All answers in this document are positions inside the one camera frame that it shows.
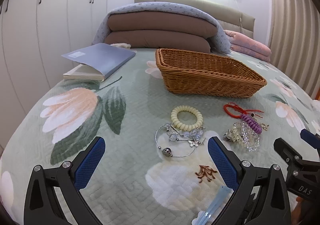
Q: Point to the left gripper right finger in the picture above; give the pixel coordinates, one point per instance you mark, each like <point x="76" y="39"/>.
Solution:
<point x="259" y="194"/>

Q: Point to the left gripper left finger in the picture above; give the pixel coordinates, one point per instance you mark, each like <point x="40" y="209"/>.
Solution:
<point x="41" y="203"/>

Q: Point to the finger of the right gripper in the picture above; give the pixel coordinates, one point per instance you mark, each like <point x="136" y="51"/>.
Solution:
<point x="291" y="157"/>
<point x="310" y="138"/>

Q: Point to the silver bangle with bead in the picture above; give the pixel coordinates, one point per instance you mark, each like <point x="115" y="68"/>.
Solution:
<point x="172" y="142"/>

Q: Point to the light blue plastic tube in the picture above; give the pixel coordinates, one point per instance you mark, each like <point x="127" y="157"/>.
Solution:
<point x="204" y="217"/>

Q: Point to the brown wicker basket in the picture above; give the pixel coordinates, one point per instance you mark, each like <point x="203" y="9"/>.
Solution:
<point x="190" y="72"/>

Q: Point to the folded pink blanket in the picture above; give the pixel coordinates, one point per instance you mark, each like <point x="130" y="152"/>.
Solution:
<point x="246" y="45"/>

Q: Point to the beige curtain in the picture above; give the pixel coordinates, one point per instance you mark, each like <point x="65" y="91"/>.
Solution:
<point x="294" y="42"/>

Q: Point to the green floral bedspread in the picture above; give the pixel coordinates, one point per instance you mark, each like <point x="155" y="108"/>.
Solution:
<point x="133" y="183"/>

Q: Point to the blue covered book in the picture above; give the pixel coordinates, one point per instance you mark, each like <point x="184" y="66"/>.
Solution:
<point x="97" y="62"/>

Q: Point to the beige padded headboard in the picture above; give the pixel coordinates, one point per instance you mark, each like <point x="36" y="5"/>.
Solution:
<point x="229" y="18"/>

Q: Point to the white cloth by book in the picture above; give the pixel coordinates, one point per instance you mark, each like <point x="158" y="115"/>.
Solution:
<point x="121" y="45"/>

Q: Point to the white wardrobe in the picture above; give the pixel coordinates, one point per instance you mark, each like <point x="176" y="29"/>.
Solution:
<point x="34" y="36"/>

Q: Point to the folded brown blue quilt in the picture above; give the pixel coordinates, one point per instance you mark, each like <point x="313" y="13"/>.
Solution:
<point x="163" y="25"/>

